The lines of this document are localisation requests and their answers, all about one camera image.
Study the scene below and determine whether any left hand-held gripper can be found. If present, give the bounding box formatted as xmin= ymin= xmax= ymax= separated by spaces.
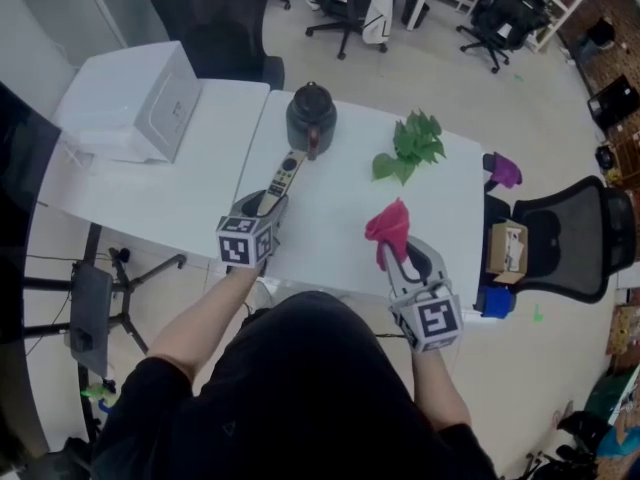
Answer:
xmin=215 ymin=190 xmax=291 ymax=270

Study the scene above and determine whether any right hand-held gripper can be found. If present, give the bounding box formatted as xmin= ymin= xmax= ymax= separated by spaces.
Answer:
xmin=382 ymin=234 xmax=465 ymax=354

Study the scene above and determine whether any beige remote control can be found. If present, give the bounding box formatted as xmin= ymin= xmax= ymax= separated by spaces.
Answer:
xmin=266 ymin=149 xmax=308 ymax=215

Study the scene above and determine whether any red cleaning cloth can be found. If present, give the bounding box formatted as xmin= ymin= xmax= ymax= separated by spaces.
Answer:
xmin=364 ymin=196 xmax=412 ymax=273

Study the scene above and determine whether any person's right forearm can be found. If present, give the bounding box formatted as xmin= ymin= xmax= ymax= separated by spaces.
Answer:
xmin=410 ymin=347 xmax=472 ymax=432

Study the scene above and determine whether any person's left forearm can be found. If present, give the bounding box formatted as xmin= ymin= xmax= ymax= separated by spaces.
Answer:
xmin=147 ymin=265 xmax=264 ymax=394

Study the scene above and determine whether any open cardboard box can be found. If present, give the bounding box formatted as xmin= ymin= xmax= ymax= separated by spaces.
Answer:
xmin=485 ymin=220 xmax=530 ymax=285

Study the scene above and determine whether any blue container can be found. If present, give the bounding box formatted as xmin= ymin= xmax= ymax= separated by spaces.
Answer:
xmin=474 ymin=285 xmax=516 ymax=320

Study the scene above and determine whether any black kettle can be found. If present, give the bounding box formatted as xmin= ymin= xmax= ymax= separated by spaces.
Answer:
xmin=285 ymin=80 xmax=339 ymax=162

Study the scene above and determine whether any green leafy plant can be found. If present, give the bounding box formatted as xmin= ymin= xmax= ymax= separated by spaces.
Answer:
xmin=371 ymin=109 xmax=447 ymax=187

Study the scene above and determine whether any purple cloth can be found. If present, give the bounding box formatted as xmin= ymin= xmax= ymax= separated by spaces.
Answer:
xmin=483 ymin=151 xmax=524 ymax=189

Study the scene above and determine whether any black mesh office chair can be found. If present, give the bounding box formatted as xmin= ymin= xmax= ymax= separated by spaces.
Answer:
xmin=482 ymin=175 xmax=639 ymax=305

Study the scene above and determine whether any black tripod stand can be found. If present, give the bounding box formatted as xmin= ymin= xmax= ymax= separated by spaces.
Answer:
xmin=107 ymin=247 xmax=187 ymax=354

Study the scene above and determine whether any person's black shirt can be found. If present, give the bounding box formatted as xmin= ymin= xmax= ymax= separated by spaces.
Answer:
xmin=92 ymin=290 xmax=501 ymax=480

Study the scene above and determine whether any white box appliance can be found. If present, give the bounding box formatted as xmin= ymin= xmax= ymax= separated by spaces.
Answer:
xmin=51 ymin=40 xmax=203 ymax=164

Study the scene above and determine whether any black high-back office chair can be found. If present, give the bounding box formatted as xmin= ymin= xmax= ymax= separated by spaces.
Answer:
xmin=149 ymin=0 xmax=286 ymax=92

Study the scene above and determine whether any grey device box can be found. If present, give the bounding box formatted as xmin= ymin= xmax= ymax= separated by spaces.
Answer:
xmin=63 ymin=262 xmax=114 ymax=377

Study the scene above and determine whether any white garment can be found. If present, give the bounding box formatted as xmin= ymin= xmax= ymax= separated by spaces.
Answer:
xmin=360 ymin=0 xmax=396 ymax=45

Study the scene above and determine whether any green panel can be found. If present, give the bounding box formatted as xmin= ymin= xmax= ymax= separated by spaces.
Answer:
xmin=584 ymin=372 xmax=636 ymax=419

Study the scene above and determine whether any black bag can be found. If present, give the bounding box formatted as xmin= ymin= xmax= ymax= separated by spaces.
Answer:
xmin=557 ymin=410 xmax=609 ymax=449

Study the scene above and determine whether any green floor toy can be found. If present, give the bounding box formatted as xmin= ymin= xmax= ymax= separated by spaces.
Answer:
xmin=79 ymin=380 xmax=119 ymax=412

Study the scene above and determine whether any black waste bin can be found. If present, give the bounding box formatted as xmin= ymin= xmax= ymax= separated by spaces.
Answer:
xmin=401 ymin=0 xmax=431 ymax=32

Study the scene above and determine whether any black laptop case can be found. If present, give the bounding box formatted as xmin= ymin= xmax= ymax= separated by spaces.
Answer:
xmin=587 ymin=75 xmax=636 ymax=132

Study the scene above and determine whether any grey metal cabinet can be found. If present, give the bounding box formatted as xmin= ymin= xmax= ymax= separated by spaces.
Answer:
xmin=19 ymin=0 xmax=129 ymax=69

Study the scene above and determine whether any white storage shelving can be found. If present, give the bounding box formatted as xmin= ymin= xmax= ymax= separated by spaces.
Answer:
xmin=519 ymin=0 xmax=604 ymax=54

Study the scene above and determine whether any black backpack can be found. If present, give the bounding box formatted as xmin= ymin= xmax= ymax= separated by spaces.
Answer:
xmin=29 ymin=435 xmax=96 ymax=480

